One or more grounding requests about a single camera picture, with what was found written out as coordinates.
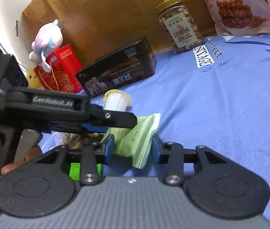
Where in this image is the pastel plush toy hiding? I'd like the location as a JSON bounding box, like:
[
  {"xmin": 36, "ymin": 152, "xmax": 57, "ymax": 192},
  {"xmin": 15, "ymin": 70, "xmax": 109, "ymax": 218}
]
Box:
[{"xmin": 29, "ymin": 19, "xmax": 63, "ymax": 73}]

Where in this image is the pink twisted snack bag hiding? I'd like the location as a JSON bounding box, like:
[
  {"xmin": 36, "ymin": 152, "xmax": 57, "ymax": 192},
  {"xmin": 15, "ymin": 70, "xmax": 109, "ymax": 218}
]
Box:
[{"xmin": 205, "ymin": 0, "xmax": 270, "ymax": 36}]

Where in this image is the nut jar gold lid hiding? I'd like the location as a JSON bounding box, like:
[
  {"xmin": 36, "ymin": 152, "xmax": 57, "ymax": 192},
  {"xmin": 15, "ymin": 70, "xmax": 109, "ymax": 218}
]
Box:
[{"xmin": 155, "ymin": 0, "xmax": 205, "ymax": 54}]

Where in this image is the white jelly cup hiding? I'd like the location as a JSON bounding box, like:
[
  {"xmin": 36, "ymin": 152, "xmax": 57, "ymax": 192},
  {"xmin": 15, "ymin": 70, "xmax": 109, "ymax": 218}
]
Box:
[{"xmin": 103, "ymin": 90, "xmax": 132, "ymax": 112}]

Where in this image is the yellow plush toy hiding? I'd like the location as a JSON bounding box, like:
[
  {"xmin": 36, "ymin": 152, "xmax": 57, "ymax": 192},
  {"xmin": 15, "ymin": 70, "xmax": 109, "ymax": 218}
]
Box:
[{"xmin": 27, "ymin": 68, "xmax": 42, "ymax": 89}]

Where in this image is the clear bean snack bag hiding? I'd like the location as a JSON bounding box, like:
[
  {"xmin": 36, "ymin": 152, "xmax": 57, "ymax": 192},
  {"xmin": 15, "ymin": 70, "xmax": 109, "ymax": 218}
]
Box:
[{"xmin": 55, "ymin": 132, "xmax": 105, "ymax": 149}]

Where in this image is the red gift box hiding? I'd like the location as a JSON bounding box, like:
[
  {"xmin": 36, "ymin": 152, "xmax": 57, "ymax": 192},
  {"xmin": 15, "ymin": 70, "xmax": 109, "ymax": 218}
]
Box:
[{"xmin": 34, "ymin": 44, "xmax": 82, "ymax": 94}]

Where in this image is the light green snack packet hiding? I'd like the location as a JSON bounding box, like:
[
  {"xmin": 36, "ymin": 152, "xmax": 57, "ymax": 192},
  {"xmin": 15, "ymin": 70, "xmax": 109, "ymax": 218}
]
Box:
[{"xmin": 101, "ymin": 113, "xmax": 161, "ymax": 169}]

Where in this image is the dark green snack packet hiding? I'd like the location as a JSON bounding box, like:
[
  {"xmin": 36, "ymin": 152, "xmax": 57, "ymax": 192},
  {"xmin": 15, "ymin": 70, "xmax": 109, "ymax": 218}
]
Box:
[{"xmin": 69, "ymin": 163, "xmax": 102, "ymax": 181}]

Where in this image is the black tin box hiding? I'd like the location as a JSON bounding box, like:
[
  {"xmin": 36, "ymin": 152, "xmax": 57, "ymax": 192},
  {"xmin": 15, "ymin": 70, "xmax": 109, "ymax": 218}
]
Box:
[{"xmin": 76, "ymin": 37, "xmax": 157, "ymax": 98}]

